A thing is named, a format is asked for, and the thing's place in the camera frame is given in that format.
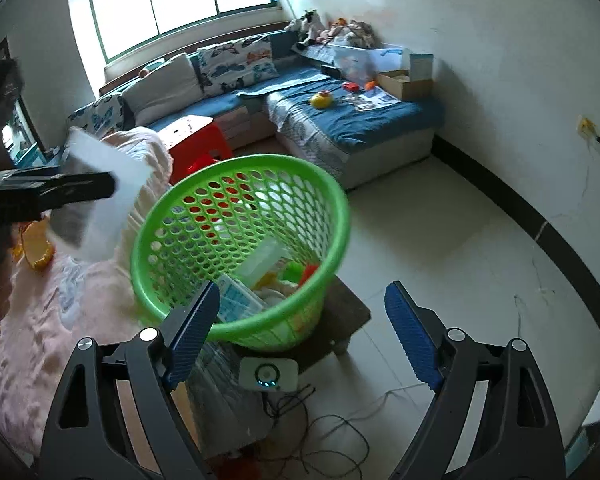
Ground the butterfly print cushion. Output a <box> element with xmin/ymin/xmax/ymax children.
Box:
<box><xmin>197</xmin><ymin>35</ymin><xmax>278</xmax><ymax>96</ymax></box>

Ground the blue sofa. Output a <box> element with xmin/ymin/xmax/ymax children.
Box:
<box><xmin>44</xmin><ymin>27</ymin><xmax>444</xmax><ymax>191</ymax></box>

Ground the red plastic stool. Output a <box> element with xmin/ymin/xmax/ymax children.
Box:
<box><xmin>158</xmin><ymin>115</ymin><xmax>234</xmax><ymax>185</ymax></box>

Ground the butterfly cushion at left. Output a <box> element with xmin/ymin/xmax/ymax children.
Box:
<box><xmin>67</xmin><ymin>92</ymin><xmax>125</xmax><ymax>139</ymax></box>

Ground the yellow green juice carton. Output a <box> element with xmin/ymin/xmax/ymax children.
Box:
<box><xmin>48</xmin><ymin>127</ymin><xmax>151</xmax><ymax>262</ymax></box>

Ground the black cable on floor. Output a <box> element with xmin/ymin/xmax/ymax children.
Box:
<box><xmin>256</xmin><ymin>381</ymin><xmax>426</xmax><ymax>480</ymax></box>

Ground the cardboard box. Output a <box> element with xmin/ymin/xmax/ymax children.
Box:
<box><xmin>376</xmin><ymin>70</ymin><xmax>434</xmax><ymax>102</ymax></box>

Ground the white cushion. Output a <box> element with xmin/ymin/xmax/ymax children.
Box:
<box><xmin>122</xmin><ymin>53</ymin><xmax>204</xmax><ymax>126</ymax></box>

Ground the white router device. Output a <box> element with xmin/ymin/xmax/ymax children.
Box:
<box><xmin>238</xmin><ymin>358</ymin><xmax>299</xmax><ymax>392</ymax></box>

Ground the pink blanket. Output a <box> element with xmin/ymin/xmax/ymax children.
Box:
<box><xmin>0</xmin><ymin>127</ymin><xmax>172</xmax><ymax>455</ymax></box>

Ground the clear plastic storage bin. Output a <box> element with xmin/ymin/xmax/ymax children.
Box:
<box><xmin>332</xmin><ymin>44</ymin><xmax>404</xmax><ymax>86</ymax></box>

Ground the grey white milk carton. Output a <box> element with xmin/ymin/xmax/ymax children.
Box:
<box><xmin>216</xmin><ymin>273</ymin><xmax>268</xmax><ymax>323</ymax></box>

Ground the dark wooden low stool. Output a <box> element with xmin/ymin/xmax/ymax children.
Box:
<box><xmin>233</xmin><ymin>276</ymin><xmax>372</xmax><ymax>374</ymax></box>

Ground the green plastic mesh basket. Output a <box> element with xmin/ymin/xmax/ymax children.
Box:
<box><xmin>131</xmin><ymin>154</ymin><xmax>350</xmax><ymax>352</ymax></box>

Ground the plush toys pile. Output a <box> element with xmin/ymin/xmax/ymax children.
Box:
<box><xmin>284</xmin><ymin>10</ymin><xmax>378</xmax><ymax>50</ymax></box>

